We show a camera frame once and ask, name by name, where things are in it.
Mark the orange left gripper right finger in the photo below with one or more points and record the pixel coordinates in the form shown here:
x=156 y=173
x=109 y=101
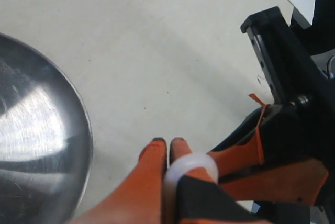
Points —
x=198 y=199

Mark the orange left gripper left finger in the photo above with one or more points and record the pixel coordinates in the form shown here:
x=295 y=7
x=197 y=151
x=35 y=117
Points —
x=138 y=199

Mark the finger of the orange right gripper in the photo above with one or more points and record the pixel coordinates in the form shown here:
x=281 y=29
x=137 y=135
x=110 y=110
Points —
x=298 y=183
x=274 y=134

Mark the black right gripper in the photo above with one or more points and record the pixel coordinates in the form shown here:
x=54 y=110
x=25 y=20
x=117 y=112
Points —
x=288 y=69

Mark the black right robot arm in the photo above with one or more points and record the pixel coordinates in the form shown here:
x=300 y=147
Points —
x=318 y=41

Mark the round stainless steel plate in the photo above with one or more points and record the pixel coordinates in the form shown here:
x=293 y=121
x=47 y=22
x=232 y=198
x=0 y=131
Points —
x=46 y=138

